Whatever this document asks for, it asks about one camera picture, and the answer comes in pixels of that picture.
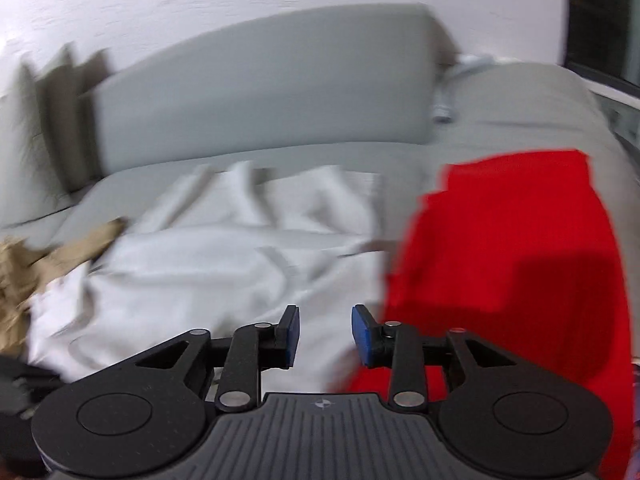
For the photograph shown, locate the tan garment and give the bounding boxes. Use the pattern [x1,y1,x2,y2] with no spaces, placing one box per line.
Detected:
[0,217,128,356]

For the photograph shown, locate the glass side table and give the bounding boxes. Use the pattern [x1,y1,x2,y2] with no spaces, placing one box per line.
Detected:
[590,80,640,161]

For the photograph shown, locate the red folded garment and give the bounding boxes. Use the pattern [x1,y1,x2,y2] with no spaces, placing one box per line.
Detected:
[345,149,633,480]

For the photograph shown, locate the grey sofa cover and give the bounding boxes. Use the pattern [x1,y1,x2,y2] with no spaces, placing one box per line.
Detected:
[425,62,636,361]

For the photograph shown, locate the grey sofa back cushion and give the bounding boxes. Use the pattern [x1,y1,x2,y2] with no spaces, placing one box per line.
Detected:
[92,4,442,176]

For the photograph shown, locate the white drawstring shorts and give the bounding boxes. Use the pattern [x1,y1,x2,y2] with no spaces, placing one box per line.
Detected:
[25,160,396,393]

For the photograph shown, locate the dark window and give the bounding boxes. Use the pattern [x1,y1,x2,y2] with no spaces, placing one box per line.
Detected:
[564,0,640,87]

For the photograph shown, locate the light blue cloth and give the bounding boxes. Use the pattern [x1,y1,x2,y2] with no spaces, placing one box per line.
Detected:
[432,54,501,123]

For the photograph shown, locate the olive green cushion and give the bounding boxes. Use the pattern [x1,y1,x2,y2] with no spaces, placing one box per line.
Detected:
[15,47,112,196]

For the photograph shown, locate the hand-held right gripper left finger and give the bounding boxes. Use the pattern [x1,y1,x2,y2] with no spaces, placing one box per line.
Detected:
[135,305,301,413]

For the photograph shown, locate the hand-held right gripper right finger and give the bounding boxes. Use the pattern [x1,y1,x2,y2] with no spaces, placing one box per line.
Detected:
[351,304,518,413]

